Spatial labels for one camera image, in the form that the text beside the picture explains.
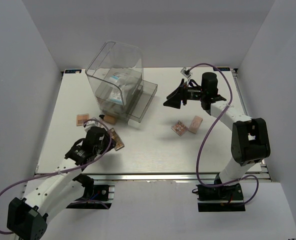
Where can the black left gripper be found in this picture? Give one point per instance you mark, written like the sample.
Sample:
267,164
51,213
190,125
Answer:
112,144

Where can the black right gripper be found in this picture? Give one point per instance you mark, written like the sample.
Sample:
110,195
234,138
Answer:
174,100

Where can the long square-pan eyeshadow palette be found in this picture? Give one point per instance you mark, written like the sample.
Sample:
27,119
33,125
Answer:
118,141

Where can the small pink blush compact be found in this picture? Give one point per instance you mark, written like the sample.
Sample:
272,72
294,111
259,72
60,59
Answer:
81,119

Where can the pink makeup box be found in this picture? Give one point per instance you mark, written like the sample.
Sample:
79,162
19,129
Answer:
195,124

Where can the white cotton pad pack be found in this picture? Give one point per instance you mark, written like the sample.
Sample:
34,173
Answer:
118,94
120,79

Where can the smoked acrylic drawer organizer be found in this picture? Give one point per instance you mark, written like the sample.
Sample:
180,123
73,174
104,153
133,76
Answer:
137,101

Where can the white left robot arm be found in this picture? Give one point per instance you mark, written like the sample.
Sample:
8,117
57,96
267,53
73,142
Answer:
29,217

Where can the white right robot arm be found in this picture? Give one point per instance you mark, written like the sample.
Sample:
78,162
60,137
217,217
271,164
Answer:
249,136

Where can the foundation bottle near organizer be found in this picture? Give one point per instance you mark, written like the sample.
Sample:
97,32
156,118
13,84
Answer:
108,119

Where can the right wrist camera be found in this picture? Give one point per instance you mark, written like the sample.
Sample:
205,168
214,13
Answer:
186,73

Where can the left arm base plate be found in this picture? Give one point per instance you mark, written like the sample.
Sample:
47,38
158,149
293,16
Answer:
95,196

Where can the aluminium front rail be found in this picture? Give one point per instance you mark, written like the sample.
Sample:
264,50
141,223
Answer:
156,177

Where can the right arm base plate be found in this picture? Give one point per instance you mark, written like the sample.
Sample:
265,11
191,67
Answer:
220,199

